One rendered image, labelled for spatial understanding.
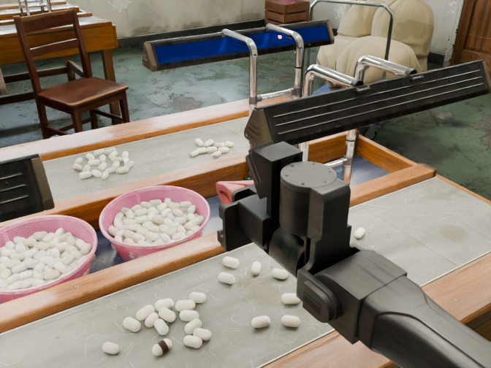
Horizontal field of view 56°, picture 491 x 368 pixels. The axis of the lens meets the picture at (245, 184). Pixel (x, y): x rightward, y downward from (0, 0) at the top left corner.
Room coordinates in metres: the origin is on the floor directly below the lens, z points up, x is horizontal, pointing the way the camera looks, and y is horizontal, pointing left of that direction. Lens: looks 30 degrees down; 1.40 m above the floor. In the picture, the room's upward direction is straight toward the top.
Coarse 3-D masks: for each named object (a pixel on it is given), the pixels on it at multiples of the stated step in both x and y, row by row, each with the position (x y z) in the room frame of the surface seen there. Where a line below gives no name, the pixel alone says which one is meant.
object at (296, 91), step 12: (228, 36) 1.31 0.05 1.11; (240, 36) 1.27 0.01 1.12; (288, 36) 1.33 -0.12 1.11; (300, 36) 1.30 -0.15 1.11; (252, 48) 1.21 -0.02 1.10; (300, 48) 1.28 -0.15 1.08; (252, 60) 1.21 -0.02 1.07; (300, 60) 1.28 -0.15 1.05; (252, 72) 1.21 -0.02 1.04; (300, 72) 1.28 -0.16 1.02; (252, 84) 1.21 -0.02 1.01; (300, 84) 1.29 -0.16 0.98; (252, 96) 1.21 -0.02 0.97; (264, 96) 1.23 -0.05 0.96; (276, 96) 1.25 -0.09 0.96; (300, 96) 1.29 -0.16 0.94; (252, 108) 1.21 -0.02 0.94; (252, 144) 1.21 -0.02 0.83
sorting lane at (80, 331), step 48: (432, 192) 1.09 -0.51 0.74; (384, 240) 0.87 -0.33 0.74; (432, 240) 0.87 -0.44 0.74; (480, 240) 0.87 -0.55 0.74; (144, 288) 0.71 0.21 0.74; (192, 288) 0.71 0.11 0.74; (240, 288) 0.71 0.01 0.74; (288, 288) 0.71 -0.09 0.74; (0, 336) 0.58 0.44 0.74; (48, 336) 0.58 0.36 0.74; (96, 336) 0.58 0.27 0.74; (144, 336) 0.58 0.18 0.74; (240, 336) 0.58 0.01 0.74; (288, 336) 0.58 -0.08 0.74
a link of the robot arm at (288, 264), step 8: (280, 232) 0.41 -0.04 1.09; (288, 232) 0.41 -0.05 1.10; (272, 240) 0.41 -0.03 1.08; (280, 240) 0.41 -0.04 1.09; (288, 240) 0.40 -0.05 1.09; (296, 240) 0.40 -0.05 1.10; (304, 240) 0.38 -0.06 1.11; (272, 248) 0.41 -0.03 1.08; (280, 248) 0.40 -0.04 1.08; (288, 248) 0.39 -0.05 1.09; (296, 248) 0.39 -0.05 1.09; (304, 248) 0.38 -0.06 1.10; (272, 256) 0.41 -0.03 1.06; (280, 256) 0.40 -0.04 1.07; (288, 256) 0.39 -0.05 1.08; (296, 256) 0.38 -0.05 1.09; (304, 256) 0.38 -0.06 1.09; (280, 264) 0.40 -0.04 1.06; (288, 264) 0.39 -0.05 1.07; (296, 264) 0.38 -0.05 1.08; (304, 264) 0.38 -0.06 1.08; (296, 272) 0.38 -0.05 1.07
